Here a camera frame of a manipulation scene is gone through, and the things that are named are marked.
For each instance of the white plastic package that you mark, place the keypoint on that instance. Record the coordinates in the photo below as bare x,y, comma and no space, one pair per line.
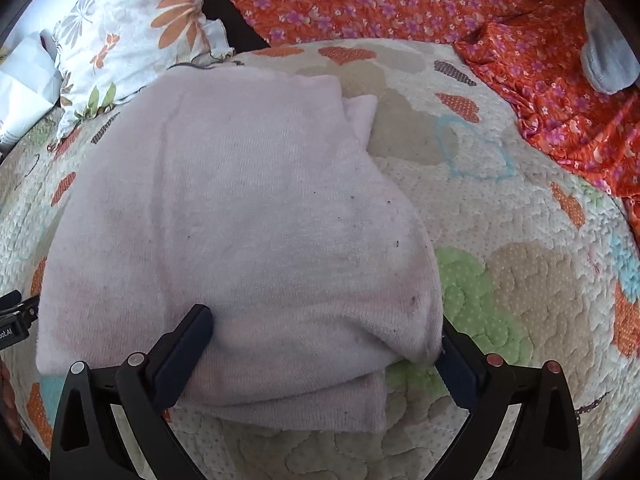
30,87

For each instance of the red floral bed sheet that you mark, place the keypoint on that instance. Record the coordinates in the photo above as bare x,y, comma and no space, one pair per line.
528,51

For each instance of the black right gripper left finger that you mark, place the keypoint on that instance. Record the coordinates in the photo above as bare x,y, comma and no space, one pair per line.
86,441

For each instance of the white floral pillow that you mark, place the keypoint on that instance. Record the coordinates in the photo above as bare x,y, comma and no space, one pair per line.
108,50

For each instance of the pale pink knit sweater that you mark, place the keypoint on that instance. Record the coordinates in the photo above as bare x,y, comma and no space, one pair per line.
250,191

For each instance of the grey white sock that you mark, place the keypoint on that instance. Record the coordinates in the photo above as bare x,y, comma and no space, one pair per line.
608,62

